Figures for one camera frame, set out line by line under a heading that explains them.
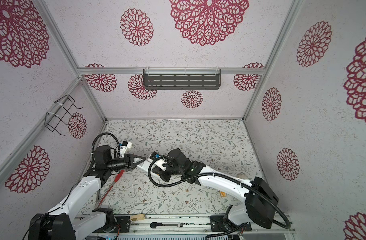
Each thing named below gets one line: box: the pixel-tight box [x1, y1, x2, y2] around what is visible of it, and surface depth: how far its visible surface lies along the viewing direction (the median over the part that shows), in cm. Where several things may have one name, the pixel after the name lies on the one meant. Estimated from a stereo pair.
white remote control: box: [136, 159, 152, 172], surface depth 74 cm
